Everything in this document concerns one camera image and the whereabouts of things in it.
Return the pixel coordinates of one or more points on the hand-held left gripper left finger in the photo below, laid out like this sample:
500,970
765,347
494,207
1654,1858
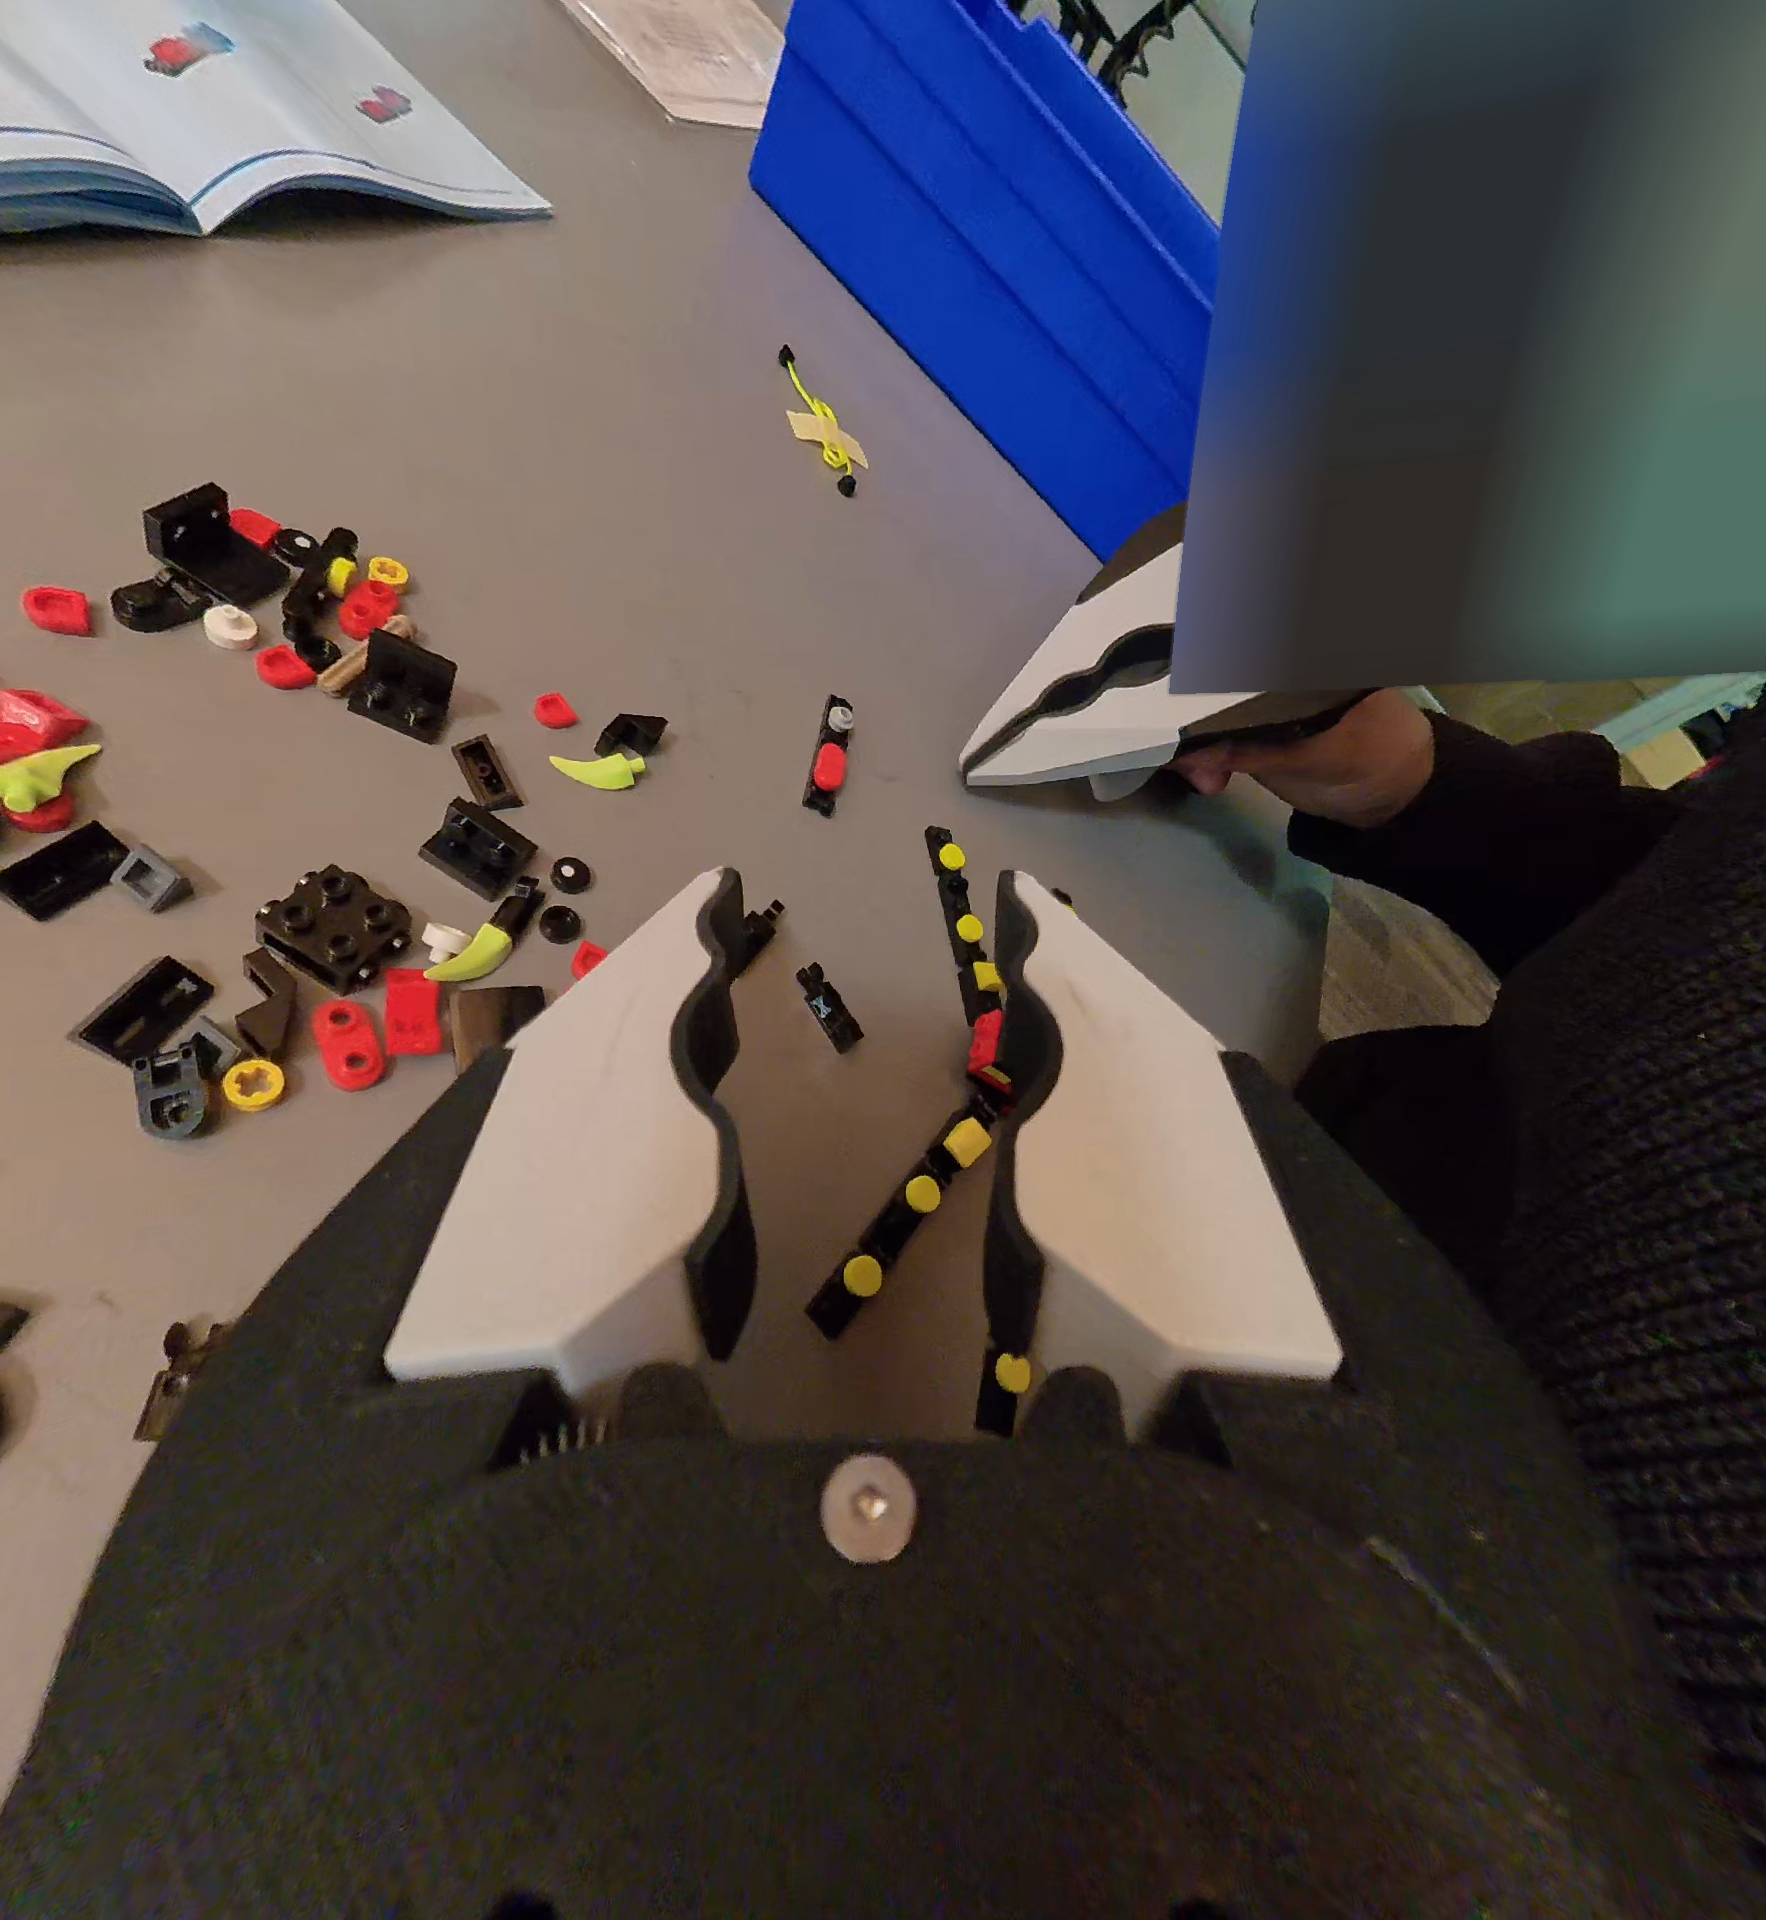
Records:
568,1170

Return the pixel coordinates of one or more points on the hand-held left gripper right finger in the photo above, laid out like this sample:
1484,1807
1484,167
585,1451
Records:
1168,1185

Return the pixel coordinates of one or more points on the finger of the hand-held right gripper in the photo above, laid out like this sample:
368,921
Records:
1093,745
1108,636

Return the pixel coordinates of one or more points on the black yellow-studded lego assembly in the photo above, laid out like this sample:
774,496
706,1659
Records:
863,1275

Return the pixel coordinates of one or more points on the person's right forearm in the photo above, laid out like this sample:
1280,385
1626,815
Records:
1513,840

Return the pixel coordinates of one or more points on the black lego bar red stud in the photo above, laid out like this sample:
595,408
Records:
828,767

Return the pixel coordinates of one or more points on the tiny black lego connector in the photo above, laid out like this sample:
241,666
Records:
830,1008

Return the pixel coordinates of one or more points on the scattered pile of lego pieces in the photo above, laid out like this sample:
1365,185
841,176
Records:
337,915

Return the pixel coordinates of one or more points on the lego instruction booklet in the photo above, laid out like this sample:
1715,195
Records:
297,90

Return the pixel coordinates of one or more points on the person's right hand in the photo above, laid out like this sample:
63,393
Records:
1348,774

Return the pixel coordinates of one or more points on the blue plastic box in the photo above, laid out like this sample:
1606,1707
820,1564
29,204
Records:
974,195

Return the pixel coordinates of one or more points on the clear plastic bag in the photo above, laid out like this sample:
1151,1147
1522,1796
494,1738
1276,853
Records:
688,60

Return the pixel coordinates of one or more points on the black metal frame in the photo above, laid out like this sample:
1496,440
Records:
1123,45

